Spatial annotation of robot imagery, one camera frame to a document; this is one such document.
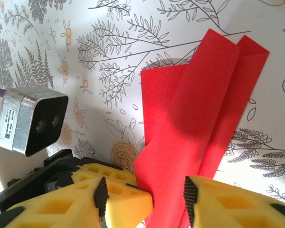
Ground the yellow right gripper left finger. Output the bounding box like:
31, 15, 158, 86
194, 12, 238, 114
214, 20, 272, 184
0, 177, 109, 228

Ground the floral tablecloth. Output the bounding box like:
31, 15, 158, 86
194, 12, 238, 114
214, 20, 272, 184
0, 0, 285, 228

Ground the red paper sheet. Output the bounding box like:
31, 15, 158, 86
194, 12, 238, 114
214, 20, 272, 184
133, 28, 269, 228

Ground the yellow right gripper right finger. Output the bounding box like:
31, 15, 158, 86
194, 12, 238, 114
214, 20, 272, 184
184, 175, 285, 228

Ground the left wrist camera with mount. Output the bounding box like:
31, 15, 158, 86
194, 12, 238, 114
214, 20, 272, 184
0, 87, 69, 190

